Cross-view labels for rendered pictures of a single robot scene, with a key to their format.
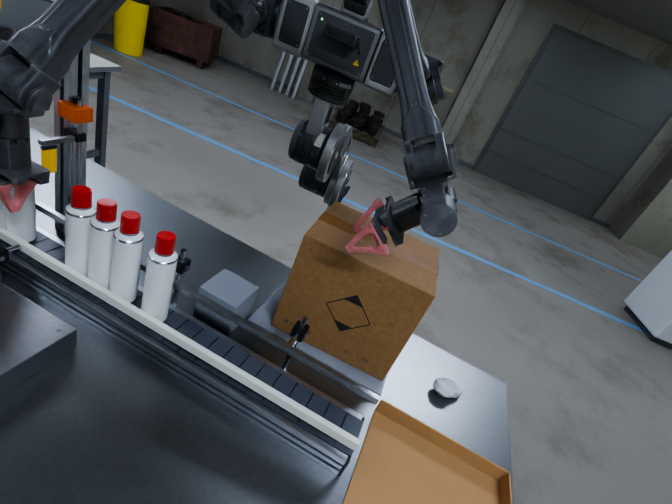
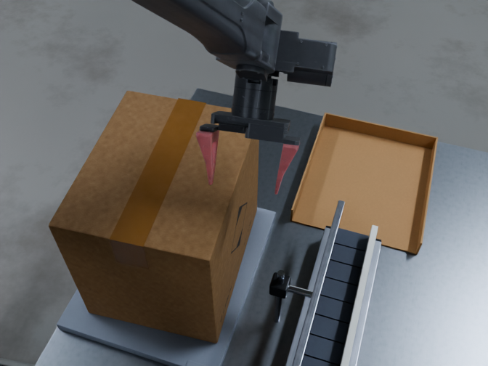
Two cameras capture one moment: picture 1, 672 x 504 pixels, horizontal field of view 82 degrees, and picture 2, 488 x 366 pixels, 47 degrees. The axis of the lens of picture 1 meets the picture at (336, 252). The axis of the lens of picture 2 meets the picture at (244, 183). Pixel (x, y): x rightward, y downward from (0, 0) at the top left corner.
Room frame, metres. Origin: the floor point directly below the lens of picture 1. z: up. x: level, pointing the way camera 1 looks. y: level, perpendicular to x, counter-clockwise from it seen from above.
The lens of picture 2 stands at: (0.61, 0.46, 1.76)
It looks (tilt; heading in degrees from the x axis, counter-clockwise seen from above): 50 degrees down; 279
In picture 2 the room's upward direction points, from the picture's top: straight up
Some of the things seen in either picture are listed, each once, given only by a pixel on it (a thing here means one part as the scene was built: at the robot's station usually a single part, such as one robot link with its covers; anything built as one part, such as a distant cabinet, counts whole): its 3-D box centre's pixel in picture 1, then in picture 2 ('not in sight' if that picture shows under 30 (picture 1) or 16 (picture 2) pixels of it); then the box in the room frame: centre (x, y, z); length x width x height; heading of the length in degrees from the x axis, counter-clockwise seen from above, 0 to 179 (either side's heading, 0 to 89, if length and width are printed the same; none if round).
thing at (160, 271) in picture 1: (159, 278); not in sight; (0.57, 0.29, 0.98); 0.05 x 0.05 x 0.20
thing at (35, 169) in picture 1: (9, 152); not in sight; (0.55, 0.58, 1.13); 0.10 x 0.07 x 0.07; 81
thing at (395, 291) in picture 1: (357, 286); (171, 216); (0.82, -0.08, 0.99); 0.30 x 0.24 x 0.27; 85
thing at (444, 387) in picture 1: (447, 388); not in sight; (0.76, -0.40, 0.85); 0.08 x 0.07 x 0.04; 88
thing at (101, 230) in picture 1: (104, 246); not in sight; (0.59, 0.43, 0.98); 0.05 x 0.05 x 0.20
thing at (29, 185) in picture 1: (7, 186); not in sight; (0.55, 0.59, 1.06); 0.07 x 0.07 x 0.09; 81
